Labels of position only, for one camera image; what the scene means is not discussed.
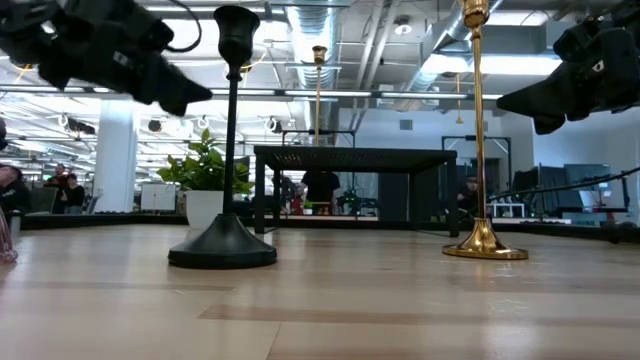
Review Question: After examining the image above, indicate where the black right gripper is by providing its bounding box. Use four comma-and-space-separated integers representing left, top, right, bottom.
497, 17, 640, 135

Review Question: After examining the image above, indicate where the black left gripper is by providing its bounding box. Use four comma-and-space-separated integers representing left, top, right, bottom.
37, 0, 214, 117

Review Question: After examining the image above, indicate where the tall gold candlestick holder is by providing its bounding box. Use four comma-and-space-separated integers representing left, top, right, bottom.
442, 0, 530, 261

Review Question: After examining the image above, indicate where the black metal candlestick holder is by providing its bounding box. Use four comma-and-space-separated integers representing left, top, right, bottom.
167, 4, 278, 270

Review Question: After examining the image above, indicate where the pink glass candle holder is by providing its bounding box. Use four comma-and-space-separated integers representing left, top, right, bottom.
0, 206, 19, 265

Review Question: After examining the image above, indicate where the dark office partition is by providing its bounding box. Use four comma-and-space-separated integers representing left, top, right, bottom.
512, 166, 566, 211

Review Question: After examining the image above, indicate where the computer monitor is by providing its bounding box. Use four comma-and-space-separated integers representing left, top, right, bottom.
563, 163, 612, 192

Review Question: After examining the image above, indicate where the gold hanging pendant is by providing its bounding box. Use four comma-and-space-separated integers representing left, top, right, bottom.
453, 73, 464, 125

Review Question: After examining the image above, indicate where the white building column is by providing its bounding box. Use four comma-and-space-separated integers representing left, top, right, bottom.
93, 99, 139, 214

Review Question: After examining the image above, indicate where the green leafy plant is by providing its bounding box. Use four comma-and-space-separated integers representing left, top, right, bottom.
157, 128, 255, 196

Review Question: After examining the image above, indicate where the small white table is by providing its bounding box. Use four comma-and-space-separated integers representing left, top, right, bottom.
492, 202, 526, 219

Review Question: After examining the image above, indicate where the white cabinet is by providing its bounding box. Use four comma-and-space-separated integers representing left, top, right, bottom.
139, 182, 177, 212

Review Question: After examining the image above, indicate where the person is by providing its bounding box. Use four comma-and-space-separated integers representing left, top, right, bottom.
0, 163, 31, 214
62, 173, 86, 215
457, 174, 481, 216
47, 163, 71, 191
301, 169, 341, 216

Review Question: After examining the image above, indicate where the white planter pot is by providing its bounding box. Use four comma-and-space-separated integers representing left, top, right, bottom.
184, 189, 225, 230

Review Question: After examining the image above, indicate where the black perforated metal stand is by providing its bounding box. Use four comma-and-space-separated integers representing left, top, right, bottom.
253, 144, 460, 239

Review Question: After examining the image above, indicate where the black metal rig frame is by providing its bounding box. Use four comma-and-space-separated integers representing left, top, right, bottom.
441, 134, 512, 211

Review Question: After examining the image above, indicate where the black cable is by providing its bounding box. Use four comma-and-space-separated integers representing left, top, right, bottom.
487, 166, 640, 202
164, 0, 203, 54

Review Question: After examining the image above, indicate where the silver ceiling air duct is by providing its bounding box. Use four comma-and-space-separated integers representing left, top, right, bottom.
284, 0, 346, 131
399, 0, 501, 96

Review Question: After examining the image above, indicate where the long ceiling light rail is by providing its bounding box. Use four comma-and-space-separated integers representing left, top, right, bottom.
0, 84, 504, 101

